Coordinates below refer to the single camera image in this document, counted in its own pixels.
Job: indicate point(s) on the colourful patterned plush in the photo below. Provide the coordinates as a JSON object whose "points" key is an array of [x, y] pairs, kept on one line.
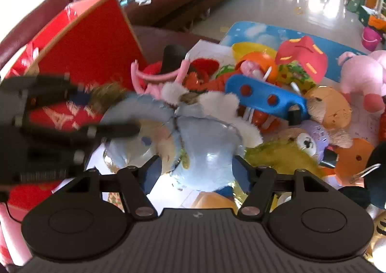
{"points": [[297, 75]]}

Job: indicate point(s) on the yellow plastic bowl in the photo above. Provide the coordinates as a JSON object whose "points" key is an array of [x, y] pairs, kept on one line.
{"points": [[250, 48]]}

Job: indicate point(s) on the red cardboard box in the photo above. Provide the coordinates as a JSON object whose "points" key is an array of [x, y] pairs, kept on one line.
{"points": [[90, 41]]}

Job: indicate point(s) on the blue play mat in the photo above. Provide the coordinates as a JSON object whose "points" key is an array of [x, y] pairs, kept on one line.
{"points": [[259, 31]]}

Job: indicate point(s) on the orange plastic ball toy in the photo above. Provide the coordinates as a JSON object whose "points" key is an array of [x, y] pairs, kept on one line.
{"points": [[265, 62]]}

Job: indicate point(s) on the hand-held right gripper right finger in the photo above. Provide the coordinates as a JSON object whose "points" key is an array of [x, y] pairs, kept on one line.
{"points": [[241, 173]]}

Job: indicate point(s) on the red and yellow plush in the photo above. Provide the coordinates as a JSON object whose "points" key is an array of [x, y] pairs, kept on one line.
{"points": [[301, 56]]}

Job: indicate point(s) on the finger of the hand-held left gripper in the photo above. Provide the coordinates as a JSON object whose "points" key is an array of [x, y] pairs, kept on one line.
{"points": [[114, 130], [54, 90]]}

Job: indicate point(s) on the pink pig plush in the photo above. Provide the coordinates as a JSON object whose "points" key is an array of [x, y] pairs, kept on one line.
{"points": [[362, 77]]}

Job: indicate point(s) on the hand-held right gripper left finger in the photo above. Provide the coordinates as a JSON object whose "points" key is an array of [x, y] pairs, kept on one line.
{"points": [[152, 175]]}

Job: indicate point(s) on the purple hooded bear plush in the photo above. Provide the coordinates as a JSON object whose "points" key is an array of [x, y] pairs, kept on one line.
{"points": [[316, 135]]}

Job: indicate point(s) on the orange disc with holes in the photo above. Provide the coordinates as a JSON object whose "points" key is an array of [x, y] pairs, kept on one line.
{"points": [[352, 155]]}

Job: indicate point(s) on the blue plastic toy with holes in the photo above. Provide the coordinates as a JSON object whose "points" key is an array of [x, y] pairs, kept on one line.
{"points": [[259, 95]]}

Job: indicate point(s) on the brown teddy bear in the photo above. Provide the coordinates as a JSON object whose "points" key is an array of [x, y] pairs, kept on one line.
{"points": [[328, 110]]}

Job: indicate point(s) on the pink plastic bucket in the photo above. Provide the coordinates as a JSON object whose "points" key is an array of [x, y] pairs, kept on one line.
{"points": [[371, 39]]}

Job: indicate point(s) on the light blue plush doll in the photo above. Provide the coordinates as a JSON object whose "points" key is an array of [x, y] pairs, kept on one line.
{"points": [[205, 140]]}

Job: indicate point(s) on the black and white plush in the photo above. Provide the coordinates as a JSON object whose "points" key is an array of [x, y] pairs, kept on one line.
{"points": [[377, 170]]}

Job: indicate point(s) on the yellow plush toy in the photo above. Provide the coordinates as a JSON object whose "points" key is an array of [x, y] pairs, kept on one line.
{"points": [[377, 239]]}

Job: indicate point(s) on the pink plastic toy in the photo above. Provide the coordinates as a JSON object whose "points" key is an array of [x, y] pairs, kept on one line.
{"points": [[184, 71]]}

